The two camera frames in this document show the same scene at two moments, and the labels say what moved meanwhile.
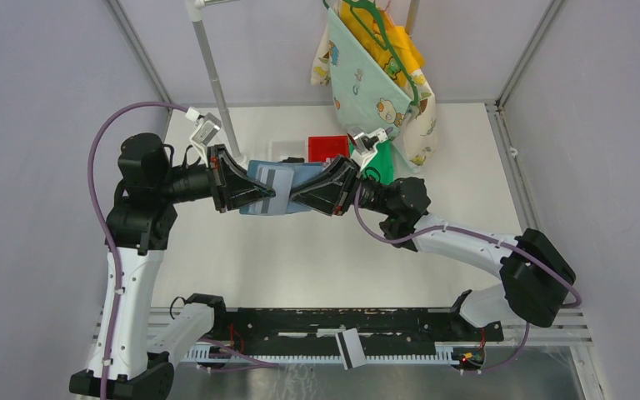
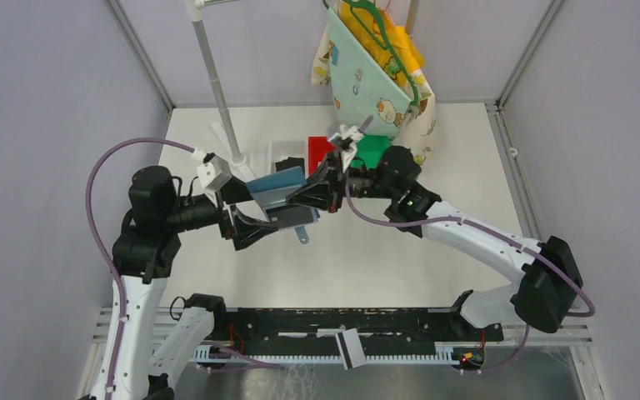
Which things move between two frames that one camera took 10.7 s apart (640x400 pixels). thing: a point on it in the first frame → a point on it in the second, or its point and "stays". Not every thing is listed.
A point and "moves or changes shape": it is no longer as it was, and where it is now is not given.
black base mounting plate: (377, 325) stays
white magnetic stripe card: (351, 348) stays
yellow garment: (406, 48) stays
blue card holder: (281, 176) moves or changes shape
